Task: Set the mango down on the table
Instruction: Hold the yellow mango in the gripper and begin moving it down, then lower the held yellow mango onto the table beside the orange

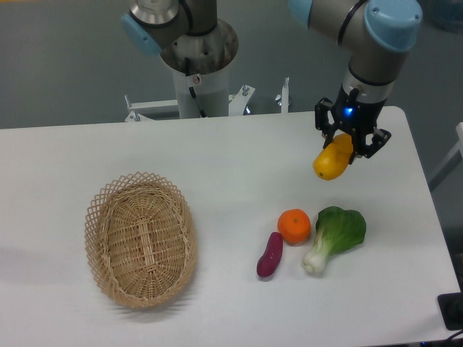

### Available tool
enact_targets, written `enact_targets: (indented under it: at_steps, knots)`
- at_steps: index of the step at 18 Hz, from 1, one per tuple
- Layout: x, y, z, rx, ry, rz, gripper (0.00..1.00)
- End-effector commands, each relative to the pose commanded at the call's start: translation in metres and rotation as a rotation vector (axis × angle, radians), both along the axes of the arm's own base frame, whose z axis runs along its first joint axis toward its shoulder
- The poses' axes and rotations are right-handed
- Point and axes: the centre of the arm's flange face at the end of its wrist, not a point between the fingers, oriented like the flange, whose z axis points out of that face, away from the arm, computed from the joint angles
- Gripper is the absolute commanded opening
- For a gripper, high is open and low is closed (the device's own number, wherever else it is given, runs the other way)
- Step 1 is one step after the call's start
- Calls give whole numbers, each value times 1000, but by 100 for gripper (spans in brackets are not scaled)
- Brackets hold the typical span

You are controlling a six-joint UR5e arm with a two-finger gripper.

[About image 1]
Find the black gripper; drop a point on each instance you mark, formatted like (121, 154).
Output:
(355, 112)

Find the purple sweet potato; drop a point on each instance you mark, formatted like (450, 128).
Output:
(270, 259)

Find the woven wicker basket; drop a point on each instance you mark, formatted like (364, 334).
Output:
(140, 240)

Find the orange tangerine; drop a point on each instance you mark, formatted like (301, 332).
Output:
(294, 225)

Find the green bok choy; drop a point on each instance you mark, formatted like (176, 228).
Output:
(336, 231)

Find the white metal base frame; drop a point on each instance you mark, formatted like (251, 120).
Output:
(238, 105)

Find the black device at table edge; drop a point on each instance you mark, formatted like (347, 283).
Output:
(451, 310)

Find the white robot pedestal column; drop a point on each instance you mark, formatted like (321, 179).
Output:
(202, 92)

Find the yellow mango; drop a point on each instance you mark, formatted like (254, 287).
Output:
(333, 160)

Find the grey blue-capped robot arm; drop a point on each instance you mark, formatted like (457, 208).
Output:
(198, 48)

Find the white frame at right edge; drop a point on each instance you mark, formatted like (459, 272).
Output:
(449, 162)

